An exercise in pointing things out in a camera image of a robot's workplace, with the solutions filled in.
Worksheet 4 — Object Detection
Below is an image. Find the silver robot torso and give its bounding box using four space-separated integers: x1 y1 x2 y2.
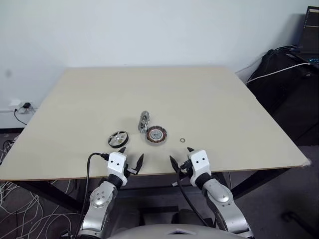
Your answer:
104 223 237 239

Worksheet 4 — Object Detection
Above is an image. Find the white floor cable tangle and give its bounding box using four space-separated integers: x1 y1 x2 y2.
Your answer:
0 139 83 239

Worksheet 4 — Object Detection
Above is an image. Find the black metal table frame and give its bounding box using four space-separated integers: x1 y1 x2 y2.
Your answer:
0 164 300 208

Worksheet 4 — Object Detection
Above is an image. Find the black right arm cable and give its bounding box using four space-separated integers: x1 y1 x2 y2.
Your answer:
171 161 212 227

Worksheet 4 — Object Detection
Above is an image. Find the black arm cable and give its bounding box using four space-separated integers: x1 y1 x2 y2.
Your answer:
79 152 110 225
171 161 212 227

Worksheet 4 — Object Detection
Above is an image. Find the silver spoked motor rotor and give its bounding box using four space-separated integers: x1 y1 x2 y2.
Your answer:
107 132 131 149

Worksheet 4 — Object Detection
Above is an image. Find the grey motor cover with circuit board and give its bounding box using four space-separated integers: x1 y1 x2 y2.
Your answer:
136 111 152 134

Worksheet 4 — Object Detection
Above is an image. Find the black adapter cable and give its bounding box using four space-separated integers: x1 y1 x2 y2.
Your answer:
13 107 28 125

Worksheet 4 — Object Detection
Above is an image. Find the large black bag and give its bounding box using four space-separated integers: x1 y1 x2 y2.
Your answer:
246 49 319 146

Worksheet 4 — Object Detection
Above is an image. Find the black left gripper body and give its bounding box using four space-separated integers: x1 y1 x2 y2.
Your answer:
124 163 138 179

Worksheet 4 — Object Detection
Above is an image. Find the motor stator with copper windings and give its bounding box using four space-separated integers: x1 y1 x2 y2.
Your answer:
144 125 168 146

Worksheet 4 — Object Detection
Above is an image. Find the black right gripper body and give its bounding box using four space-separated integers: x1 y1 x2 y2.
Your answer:
177 160 194 179

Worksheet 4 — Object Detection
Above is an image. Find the black laptop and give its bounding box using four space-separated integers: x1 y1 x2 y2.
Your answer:
298 5 319 63

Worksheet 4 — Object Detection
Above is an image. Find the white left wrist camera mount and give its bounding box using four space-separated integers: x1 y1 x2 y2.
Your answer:
107 151 128 180

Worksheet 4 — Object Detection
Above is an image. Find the white cable on bag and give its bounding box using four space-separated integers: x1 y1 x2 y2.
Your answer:
246 62 312 84

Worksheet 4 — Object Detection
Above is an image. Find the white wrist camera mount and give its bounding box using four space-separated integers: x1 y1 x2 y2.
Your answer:
107 151 128 180
187 149 213 186

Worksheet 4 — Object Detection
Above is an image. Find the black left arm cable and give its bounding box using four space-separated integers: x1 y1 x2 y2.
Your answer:
79 152 110 225

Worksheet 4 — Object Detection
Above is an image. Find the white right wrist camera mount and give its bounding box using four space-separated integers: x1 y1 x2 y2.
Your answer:
187 149 213 186

